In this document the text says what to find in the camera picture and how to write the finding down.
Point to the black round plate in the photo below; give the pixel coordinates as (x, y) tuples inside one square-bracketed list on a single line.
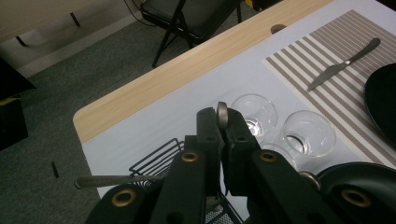
[(367, 174), (384, 99)]

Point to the metal fork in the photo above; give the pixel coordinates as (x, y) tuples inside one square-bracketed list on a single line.
[(221, 116)]

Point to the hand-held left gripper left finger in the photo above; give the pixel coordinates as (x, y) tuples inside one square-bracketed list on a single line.
[(208, 137)]

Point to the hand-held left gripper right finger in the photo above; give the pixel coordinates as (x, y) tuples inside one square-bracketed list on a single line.
[(238, 140)]

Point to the brown white striped placemat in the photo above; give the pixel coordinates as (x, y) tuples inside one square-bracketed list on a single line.
[(311, 53)]

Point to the black stand base yellow tape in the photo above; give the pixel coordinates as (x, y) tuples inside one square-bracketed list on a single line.
[(12, 124), (264, 3)]

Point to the small black wall bracket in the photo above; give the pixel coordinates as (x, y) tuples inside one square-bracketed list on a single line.
[(20, 41), (74, 19)]

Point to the white table cover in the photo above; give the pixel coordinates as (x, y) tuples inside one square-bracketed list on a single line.
[(186, 102)]

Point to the black folding chair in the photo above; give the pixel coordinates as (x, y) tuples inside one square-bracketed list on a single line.
[(193, 15)]

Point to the grey metal cutlery piece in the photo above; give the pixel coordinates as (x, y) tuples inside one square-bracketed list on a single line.
[(109, 181)]

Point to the metal table knife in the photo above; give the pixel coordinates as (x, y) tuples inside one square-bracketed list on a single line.
[(330, 71)]

